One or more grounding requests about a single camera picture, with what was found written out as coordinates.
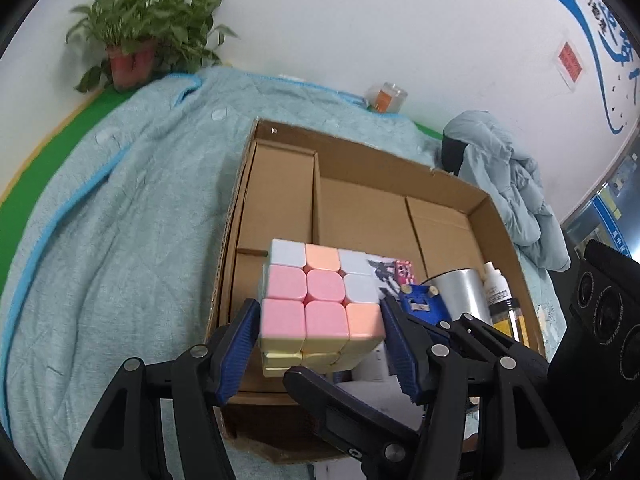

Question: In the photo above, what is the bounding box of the light blue puffer jacket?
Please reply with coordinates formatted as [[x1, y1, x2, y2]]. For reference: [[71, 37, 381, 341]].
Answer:
[[439, 110, 570, 272]]

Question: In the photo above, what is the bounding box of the potted plant red pot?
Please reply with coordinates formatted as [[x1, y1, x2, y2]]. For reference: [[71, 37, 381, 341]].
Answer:
[[65, 0, 239, 93]]

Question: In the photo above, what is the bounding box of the glass door with posters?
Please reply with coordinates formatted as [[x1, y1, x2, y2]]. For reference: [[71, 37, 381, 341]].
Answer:
[[563, 134, 640, 261]]

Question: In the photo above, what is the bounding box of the colourful board game box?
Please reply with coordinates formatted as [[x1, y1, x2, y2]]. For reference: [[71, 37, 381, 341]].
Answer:
[[367, 255, 416, 295]]

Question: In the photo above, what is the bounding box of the large cardboard tray box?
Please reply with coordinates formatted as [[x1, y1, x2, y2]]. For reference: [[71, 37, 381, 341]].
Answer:
[[208, 120, 544, 464]]

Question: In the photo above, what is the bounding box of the small orange label jar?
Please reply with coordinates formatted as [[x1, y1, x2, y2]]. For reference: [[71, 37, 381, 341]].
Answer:
[[371, 81, 408, 114]]

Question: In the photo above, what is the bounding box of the silver metal tin can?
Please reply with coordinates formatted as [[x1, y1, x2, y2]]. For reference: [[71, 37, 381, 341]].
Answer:
[[425, 269, 491, 324]]

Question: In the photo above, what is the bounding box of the yellow label tea jar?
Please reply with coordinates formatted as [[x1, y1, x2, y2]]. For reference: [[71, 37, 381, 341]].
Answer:
[[489, 298, 529, 347]]

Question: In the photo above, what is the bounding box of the pastel rubik's cube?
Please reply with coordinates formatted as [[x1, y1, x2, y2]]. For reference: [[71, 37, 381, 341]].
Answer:
[[259, 238, 385, 378]]

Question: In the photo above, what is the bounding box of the red wall notice sign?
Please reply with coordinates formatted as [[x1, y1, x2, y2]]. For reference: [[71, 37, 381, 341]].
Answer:
[[551, 34, 587, 92]]

